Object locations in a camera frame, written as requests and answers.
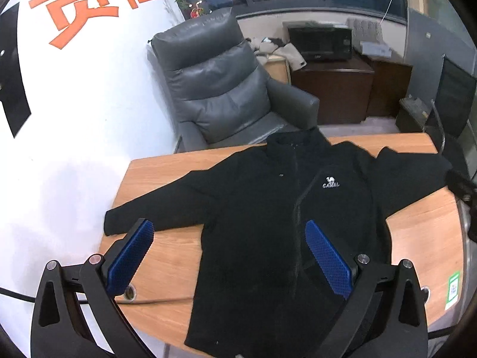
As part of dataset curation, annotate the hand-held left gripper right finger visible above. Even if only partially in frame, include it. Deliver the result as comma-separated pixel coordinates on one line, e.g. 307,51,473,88
305,219,429,358

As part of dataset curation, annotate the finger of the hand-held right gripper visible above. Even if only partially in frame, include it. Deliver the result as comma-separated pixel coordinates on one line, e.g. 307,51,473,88
445,169,477,203

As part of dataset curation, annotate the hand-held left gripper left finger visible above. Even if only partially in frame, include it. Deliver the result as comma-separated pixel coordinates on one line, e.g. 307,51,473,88
31,217,155,358

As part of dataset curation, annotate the black fleece jacket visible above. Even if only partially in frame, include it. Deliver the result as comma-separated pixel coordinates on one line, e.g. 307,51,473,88
103,127,453,355

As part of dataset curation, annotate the beige clothes pile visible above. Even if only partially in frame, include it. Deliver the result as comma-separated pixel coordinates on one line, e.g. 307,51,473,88
244,36,308,71

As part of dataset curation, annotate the dark floor box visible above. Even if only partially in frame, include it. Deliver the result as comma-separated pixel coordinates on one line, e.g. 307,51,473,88
396,97,433,132

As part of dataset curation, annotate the black mesh office chair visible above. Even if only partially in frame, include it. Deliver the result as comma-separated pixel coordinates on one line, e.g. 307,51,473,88
425,58,477,180

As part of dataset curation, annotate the green sticker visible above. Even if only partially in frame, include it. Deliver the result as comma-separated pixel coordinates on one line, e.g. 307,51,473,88
445,271,463,312

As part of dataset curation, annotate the grey metal cabinet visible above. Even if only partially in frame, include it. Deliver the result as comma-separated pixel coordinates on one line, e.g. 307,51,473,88
406,7,448,64

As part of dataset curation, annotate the white paper stack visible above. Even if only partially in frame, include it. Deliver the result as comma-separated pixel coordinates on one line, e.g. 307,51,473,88
360,42,392,57

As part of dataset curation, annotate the dark wooden cabinet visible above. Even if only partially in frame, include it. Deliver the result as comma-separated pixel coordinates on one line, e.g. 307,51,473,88
291,50,413,125

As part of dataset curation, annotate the grey leather armchair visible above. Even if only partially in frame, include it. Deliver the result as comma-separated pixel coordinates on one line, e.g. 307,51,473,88
147,7,320,153

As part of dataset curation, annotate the black printer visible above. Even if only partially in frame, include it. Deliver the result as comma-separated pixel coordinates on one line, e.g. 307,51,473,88
288,24,353,63

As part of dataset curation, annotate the light wooden side cabinet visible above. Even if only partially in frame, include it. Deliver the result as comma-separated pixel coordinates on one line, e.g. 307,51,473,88
263,55,291,84

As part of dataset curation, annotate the grey cable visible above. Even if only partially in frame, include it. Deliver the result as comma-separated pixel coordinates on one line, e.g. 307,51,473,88
123,294,195,305

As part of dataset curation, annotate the black cable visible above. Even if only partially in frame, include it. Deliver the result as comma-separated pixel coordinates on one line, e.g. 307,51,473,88
0,286,38,303

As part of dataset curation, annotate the black wall panel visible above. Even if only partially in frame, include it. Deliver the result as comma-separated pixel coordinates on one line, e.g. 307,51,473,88
0,2,32,138

